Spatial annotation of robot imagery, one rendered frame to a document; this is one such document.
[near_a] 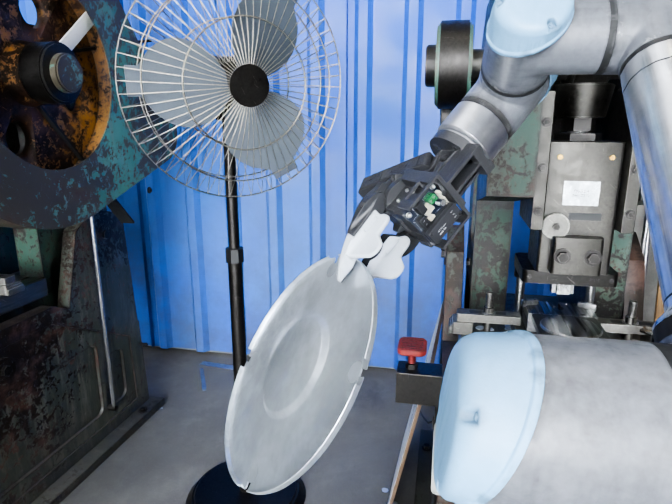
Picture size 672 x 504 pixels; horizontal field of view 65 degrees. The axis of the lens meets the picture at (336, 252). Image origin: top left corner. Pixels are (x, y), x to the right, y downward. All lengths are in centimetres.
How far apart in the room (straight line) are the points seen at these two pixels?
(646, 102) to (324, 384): 40
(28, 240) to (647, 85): 182
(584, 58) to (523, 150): 56
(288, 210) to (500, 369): 222
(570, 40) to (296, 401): 46
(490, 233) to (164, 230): 179
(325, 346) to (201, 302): 223
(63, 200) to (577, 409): 148
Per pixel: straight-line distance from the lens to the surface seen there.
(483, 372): 35
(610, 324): 139
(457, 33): 120
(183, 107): 136
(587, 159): 122
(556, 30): 57
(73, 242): 201
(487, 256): 149
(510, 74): 61
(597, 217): 124
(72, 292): 202
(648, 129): 53
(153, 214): 279
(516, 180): 115
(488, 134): 64
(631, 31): 61
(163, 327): 295
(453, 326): 133
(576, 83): 124
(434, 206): 61
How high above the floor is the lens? 122
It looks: 14 degrees down
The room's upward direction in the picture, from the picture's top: straight up
